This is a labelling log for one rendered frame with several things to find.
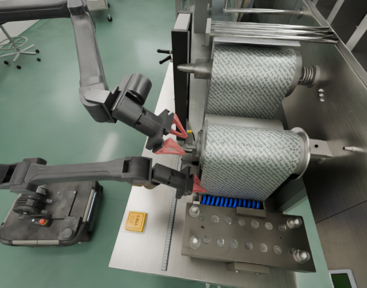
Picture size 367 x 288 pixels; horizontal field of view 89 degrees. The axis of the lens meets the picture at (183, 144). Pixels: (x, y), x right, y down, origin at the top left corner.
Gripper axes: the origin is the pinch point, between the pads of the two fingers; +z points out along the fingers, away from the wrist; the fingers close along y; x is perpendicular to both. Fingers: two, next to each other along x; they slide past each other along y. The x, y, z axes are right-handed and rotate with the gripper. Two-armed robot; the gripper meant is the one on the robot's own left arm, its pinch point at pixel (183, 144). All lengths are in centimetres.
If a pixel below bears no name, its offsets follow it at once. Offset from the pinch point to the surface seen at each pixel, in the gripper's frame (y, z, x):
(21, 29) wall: -317, -193, -311
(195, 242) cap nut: 20.9, 17.6, -11.7
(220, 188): 4.0, 21.3, -5.2
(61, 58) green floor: -247, -100, -247
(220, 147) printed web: 1.7, 6.1, 8.3
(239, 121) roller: -14.3, 15.7, 7.9
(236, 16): -71, 9, 16
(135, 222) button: 14.3, 9.2, -37.8
